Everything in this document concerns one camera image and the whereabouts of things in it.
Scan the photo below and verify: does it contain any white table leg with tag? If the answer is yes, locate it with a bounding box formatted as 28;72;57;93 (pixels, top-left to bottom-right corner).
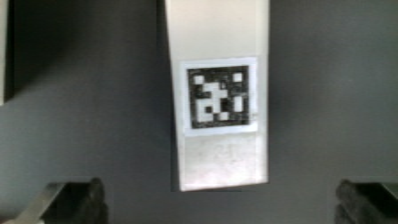
165;0;270;191

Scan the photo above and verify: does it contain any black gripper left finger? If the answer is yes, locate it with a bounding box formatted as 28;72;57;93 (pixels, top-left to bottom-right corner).
0;178;110;224

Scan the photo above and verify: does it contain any white U-shaped obstacle fence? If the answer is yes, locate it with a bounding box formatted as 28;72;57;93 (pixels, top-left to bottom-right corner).
0;0;12;106

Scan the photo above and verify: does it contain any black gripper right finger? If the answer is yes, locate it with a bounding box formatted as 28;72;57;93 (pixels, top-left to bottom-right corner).
334;180;398;224

